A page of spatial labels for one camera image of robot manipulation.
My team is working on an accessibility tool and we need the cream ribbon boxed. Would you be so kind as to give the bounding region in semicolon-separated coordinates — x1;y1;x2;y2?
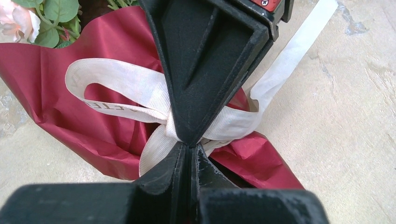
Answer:
65;0;338;175

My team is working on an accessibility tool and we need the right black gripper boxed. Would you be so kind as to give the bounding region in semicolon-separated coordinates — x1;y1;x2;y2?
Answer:
139;0;294;146

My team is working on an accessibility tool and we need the dark red wrapping paper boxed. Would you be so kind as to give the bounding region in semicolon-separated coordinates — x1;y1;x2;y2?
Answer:
0;5;306;190

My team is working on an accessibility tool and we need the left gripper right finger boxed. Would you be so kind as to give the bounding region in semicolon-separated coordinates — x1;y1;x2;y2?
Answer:
188;144;329;224

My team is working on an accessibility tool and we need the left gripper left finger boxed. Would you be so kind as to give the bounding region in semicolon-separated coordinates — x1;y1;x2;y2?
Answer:
0;143;188;224

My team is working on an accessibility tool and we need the white flower stem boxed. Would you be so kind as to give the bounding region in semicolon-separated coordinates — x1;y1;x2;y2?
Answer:
107;0;140;10

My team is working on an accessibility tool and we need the peach flower stem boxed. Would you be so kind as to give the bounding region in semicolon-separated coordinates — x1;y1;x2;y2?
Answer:
0;0;82;48

